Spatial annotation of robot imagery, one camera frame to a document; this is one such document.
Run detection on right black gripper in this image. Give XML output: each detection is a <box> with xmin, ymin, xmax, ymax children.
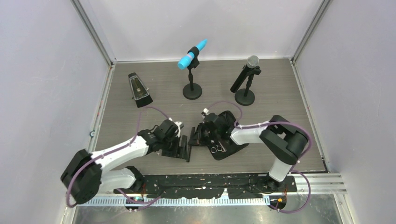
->
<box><xmin>189</xmin><ymin>122</ymin><xmax>220</xmax><ymax>147</ymax></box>

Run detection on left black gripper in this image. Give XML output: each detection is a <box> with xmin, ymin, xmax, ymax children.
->
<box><xmin>161</xmin><ymin>133</ymin><xmax>187</xmax><ymax>159</ymax></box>

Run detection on silver scissors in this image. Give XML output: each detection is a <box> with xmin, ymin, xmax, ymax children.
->
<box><xmin>209</xmin><ymin>143</ymin><xmax>227</xmax><ymax>154</ymax></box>

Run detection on black zip tool case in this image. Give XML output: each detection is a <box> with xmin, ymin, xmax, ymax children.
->
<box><xmin>201</xmin><ymin>111</ymin><xmax>249</xmax><ymax>161</ymax></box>

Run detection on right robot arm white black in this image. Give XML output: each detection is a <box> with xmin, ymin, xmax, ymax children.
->
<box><xmin>188</xmin><ymin>111</ymin><xmax>311</xmax><ymax>192</ymax></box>

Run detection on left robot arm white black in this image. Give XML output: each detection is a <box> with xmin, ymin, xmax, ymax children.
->
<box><xmin>60</xmin><ymin>118</ymin><xmax>191</xmax><ymax>204</ymax></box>

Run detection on left black microphone stand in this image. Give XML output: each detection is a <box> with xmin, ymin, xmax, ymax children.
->
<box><xmin>183</xmin><ymin>46</ymin><xmax>202</xmax><ymax>100</ymax></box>

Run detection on black microphone stand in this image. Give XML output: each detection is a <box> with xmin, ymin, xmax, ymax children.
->
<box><xmin>183</xmin><ymin>46</ymin><xmax>202</xmax><ymax>100</ymax></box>
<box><xmin>234</xmin><ymin>66</ymin><xmax>261</xmax><ymax>106</ymax></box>

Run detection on right black microphone stand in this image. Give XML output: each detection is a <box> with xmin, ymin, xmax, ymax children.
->
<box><xmin>234</xmin><ymin>66</ymin><xmax>261</xmax><ymax>106</ymax></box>

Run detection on black metronome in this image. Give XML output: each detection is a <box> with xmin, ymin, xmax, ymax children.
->
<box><xmin>128</xmin><ymin>72</ymin><xmax>153</xmax><ymax>108</ymax></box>

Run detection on blue microphone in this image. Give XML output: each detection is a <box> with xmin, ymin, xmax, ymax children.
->
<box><xmin>177</xmin><ymin>39</ymin><xmax>207</xmax><ymax>70</ymax></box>

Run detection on black silver microphone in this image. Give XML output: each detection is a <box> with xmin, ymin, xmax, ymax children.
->
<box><xmin>230</xmin><ymin>55</ymin><xmax>261</xmax><ymax>93</ymax></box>

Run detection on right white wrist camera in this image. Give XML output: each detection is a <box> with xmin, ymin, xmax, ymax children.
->
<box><xmin>201</xmin><ymin>108</ymin><xmax>209</xmax><ymax>118</ymax></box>

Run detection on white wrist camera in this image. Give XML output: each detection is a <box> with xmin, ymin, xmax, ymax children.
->
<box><xmin>174</xmin><ymin>121</ymin><xmax>184</xmax><ymax>138</ymax></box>
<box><xmin>201</xmin><ymin>108</ymin><xmax>209</xmax><ymax>118</ymax></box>

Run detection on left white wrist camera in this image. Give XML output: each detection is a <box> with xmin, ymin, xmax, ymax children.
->
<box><xmin>174</xmin><ymin>121</ymin><xmax>184</xmax><ymax>138</ymax></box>

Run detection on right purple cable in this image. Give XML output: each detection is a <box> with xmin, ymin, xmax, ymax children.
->
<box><xmin>204</xmin><ymin>100</ymin><xmax>313</xmax><ymax>214</ymax></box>

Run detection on purple cable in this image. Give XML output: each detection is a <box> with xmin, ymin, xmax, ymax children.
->
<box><xmin>65</xmin><ymin>106</ymin><xmax>174</xmax><ymax>212</ymax></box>
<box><xmin>204</xmin><ymin>100</ymin><xmax>313</xmax><ymax>214</ymax></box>

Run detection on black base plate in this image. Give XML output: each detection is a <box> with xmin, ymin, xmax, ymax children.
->
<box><xmin>122</xmin><ymin>173</ymin><xmax>297</xmax><ymax>199</ymax></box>

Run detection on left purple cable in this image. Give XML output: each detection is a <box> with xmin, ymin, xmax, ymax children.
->
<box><xmin>65</xmin><ymin>106</ymin><xmax>174</xmax><ymax>212</ymax></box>

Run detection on aluminium rail front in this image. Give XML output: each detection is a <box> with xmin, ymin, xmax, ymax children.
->
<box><xmin>65</xmin><ymin>175</ymin><xmax>347</xmax><ymax>207</ymax></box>

